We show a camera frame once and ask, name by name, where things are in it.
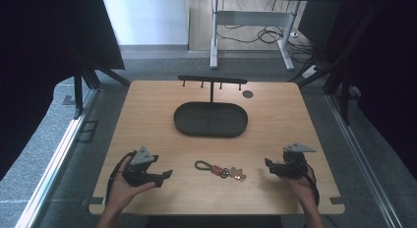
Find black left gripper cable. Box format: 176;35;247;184
104;150;138;204

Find black metal stand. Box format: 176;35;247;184
73;66;132;120
288;5;363;125

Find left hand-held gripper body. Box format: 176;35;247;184
122;145;165;188

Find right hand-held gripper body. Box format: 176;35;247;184
273;142;318;181

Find person's left hand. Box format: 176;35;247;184
106;156;157;211

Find aluminium rail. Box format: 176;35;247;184
14;87;100;228
326;93;403;228

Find black floor cables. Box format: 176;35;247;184
215;23;314;56

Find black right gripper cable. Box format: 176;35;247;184
304;162;321;206

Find person's right hand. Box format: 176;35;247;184
280;167;319;206

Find keychain with green loop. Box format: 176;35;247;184
194;159;248;183

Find black curtain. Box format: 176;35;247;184
340;0;417;181
0;0;126;182

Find white power strip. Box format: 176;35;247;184
301;65;320;80

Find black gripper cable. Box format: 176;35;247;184
304;162;321;206
104;150;138;204

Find black key stand with tray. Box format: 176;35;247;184
173;75;250;139

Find white metal desk frame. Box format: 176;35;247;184
209;0;301;72

